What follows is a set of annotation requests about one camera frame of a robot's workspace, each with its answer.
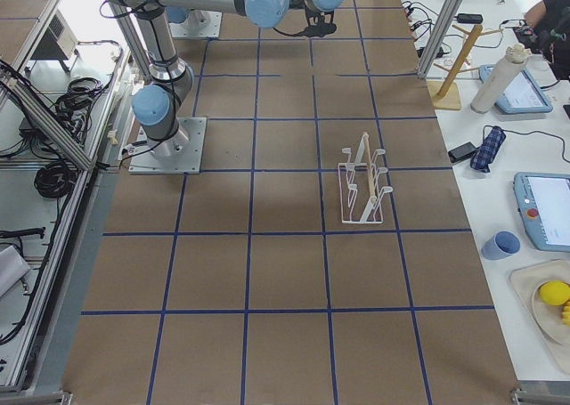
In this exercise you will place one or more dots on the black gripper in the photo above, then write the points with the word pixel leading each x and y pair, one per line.
pixel 317 20

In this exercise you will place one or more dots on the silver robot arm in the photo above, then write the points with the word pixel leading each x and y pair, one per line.
pixel 156 105

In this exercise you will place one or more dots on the blue cup on desk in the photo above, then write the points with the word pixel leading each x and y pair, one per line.
pixel 501 245

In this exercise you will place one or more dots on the wooden mug tree stand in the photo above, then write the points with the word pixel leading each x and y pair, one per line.
pixel 445 94

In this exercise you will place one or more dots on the black power adapter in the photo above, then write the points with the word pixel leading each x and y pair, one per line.
pixel 462 152

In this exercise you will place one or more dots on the folded blue plaid umbrella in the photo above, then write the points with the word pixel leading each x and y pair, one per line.
pixel 488 150

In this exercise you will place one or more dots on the blue teach pendant far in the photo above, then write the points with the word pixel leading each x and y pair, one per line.
pixel 523 96

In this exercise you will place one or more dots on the blue teach pendant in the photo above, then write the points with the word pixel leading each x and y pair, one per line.
pixel 543 203
pixel 523 96

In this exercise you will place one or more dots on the person in black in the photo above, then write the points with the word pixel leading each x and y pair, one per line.
pixel 549 20

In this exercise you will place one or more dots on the blue teach pendant near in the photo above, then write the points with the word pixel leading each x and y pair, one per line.
pixel 543 203

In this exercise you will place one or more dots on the beige tray on desk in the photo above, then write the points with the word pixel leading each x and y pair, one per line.
pixel 524 281

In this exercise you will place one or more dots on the yellow lemon toy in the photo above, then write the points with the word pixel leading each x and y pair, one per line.
pixel 554 292

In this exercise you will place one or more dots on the beige plate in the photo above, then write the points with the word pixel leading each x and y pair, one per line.
pixel 549 318

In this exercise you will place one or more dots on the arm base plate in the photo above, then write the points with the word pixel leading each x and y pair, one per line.
pixel 178 155
pixel 190 24

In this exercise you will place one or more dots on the aluminium frame post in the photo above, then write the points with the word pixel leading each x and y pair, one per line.
pixel 443 22

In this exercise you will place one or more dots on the white wire cup rack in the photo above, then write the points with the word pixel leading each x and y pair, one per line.
pixel 361 184

